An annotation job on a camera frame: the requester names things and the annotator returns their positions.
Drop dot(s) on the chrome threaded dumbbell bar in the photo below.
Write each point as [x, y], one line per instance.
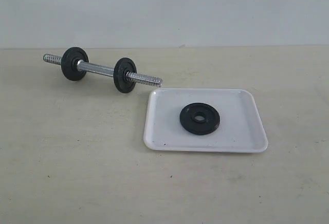
[106, 71]

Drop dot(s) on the black weight plate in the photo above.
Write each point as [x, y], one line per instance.
[199, 118]

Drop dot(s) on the black weight plate tray end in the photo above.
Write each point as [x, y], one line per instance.
[122, 68]

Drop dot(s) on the white rectangular plastic tray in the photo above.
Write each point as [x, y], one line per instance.
[240, 130]

